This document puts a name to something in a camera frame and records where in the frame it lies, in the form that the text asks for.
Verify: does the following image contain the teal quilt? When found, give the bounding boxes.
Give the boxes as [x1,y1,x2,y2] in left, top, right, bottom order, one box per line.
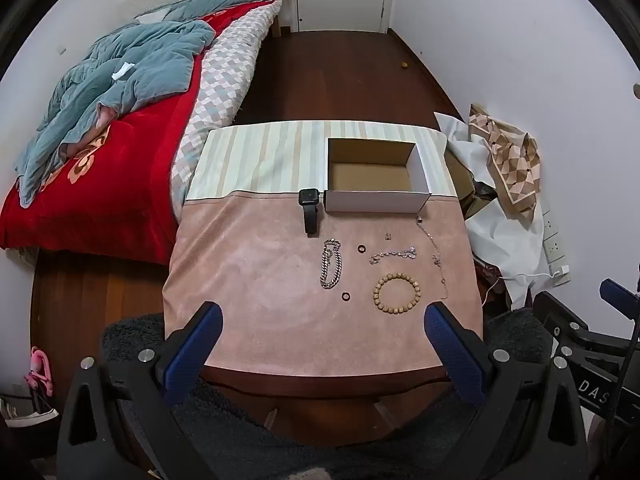
[15,0,281,208]

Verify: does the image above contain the beige checkered scarf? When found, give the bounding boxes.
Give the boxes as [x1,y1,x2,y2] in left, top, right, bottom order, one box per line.
[467,104,542,222]

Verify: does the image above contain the bed with red blanket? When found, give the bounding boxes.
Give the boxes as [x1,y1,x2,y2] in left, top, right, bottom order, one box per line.
[0,0,273,266]

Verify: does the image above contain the thick silver chain bracelet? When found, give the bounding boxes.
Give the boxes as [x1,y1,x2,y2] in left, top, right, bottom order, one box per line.
[320,240,343,291]

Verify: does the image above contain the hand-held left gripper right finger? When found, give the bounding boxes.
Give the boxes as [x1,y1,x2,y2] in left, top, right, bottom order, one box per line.
[422,301,591,480]

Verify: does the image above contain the brown cardboard pieces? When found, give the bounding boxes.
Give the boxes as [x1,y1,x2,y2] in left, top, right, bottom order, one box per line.
[444,149,497,218]

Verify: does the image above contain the striped table cloth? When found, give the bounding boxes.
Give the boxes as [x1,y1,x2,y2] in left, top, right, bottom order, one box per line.
[186,120,458,202]

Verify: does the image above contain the checkered bed sheet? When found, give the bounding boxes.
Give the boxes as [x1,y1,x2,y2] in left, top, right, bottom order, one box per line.
[170,0,284,217]

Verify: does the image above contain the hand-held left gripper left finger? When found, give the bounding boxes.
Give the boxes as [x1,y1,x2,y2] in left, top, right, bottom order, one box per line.
[56,301,224,480]

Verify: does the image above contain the pink table cloth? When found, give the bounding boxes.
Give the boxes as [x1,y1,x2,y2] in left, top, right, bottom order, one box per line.
[162,192,484,382]

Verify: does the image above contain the wooden bed frame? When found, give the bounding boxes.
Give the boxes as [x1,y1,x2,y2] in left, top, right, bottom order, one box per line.
[272,0,294,39]

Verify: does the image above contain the pink slippers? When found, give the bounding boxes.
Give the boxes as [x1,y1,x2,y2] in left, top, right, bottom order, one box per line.
[26,346,57,397]

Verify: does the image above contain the dark wooden table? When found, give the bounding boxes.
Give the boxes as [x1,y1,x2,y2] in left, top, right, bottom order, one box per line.
[197,362,462,448]

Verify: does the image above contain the wooden bead bracelet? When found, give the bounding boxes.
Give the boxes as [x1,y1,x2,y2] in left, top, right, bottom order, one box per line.
[372,272,422,317]

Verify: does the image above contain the white wall socket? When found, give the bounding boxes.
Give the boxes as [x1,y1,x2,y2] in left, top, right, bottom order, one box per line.
[542,204,569,267]

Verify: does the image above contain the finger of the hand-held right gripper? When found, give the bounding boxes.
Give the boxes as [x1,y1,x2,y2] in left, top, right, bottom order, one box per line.
[532,291,608,356]
[599,278,640,321]

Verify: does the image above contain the thin silver bracelet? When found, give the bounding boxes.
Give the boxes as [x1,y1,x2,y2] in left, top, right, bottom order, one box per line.
[369,245,419,265]

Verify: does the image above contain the white cardboard box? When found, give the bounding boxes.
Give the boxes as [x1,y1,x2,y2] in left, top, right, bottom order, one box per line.
[324,137,432,213]

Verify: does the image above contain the black smartwatch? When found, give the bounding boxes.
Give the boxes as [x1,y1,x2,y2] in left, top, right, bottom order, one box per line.
[298,188,326,235]

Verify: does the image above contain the thin silver necklace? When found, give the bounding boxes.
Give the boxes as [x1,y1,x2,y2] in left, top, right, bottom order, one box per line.
[415,215,449,302]

